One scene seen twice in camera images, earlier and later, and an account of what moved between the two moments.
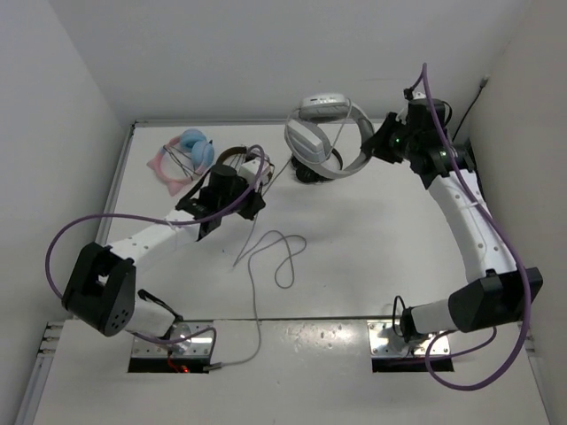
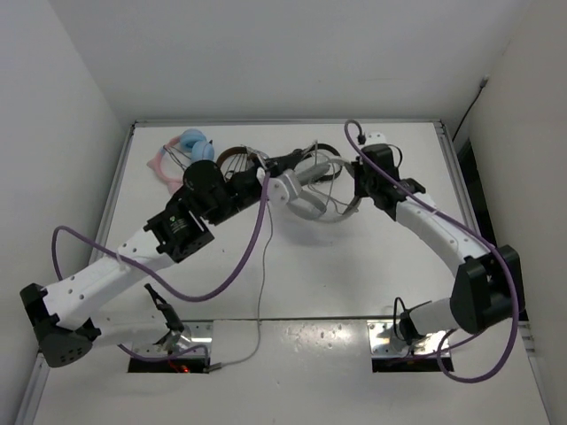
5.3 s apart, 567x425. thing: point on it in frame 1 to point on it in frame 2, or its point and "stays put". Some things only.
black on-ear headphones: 308,174 to 325,146
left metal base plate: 198,346 stays put
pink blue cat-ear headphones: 182,159 stays put
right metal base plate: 384,341 stays put
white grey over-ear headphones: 329,135 to 358,193
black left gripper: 254,198 to 286,160
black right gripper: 377,145 to 358,164
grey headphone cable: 257,211 to 213,368
